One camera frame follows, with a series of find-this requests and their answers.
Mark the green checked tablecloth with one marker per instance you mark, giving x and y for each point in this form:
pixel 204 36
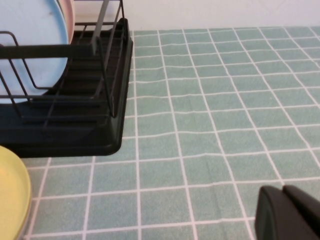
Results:
pixel 200 125

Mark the pink plate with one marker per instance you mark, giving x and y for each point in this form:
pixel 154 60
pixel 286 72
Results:
pixel 71 15

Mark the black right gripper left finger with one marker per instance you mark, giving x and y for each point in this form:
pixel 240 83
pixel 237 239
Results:
pixel 275 220

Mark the yellow plate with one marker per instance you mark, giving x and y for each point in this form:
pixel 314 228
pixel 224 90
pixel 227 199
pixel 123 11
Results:
pixel 12 195

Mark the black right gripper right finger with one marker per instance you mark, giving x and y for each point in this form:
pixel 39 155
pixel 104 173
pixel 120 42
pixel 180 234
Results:
pixel 307 200

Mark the light blue plate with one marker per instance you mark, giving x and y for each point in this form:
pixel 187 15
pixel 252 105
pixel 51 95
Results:
pixel 32 25

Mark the black dish drying rack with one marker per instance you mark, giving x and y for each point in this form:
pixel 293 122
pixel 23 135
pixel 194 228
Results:
pixel 75 140

